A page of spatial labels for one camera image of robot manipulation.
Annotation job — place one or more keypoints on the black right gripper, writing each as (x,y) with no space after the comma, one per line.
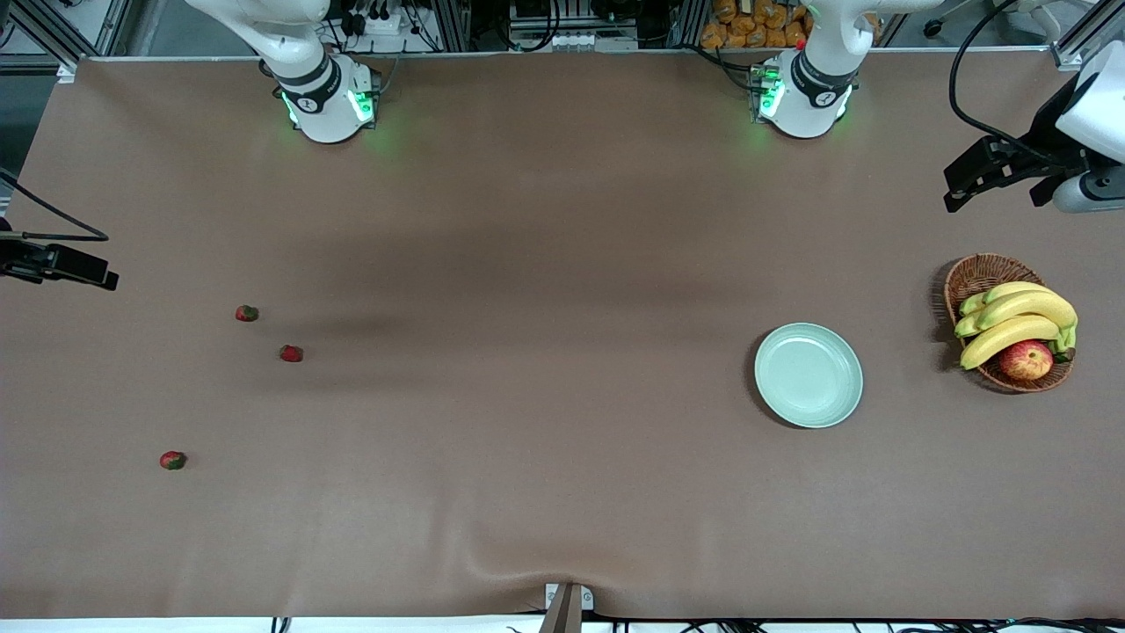
(16,260)

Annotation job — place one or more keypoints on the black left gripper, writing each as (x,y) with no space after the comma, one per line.
(1048,134)

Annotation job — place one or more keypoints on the red strawberry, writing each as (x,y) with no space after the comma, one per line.
(247,313)
(172,460)
(291,353)

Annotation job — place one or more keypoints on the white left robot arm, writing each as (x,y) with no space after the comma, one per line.
(809,97)

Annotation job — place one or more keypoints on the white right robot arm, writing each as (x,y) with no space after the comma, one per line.
(325,114)

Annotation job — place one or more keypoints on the pale green round plate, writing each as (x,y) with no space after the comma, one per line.
(809,375)

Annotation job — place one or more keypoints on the brown wicker basket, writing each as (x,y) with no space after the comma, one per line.
(984,274)

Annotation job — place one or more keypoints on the yellow banana bunch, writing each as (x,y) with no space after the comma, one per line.
(1019,306)

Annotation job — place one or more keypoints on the red apple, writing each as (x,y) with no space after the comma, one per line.
(1027,360)

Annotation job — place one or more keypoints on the bag of orange buns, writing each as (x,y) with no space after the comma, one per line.
(747,26)

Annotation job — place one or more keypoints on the white power strip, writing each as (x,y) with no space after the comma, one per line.
(382,25)

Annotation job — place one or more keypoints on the white terminal block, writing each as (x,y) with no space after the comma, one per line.
(580,41)

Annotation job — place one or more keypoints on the aluminium frame post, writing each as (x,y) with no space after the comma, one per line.
(1085,35)
(53,40)

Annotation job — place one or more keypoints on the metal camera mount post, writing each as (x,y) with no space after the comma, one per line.
(562,611)

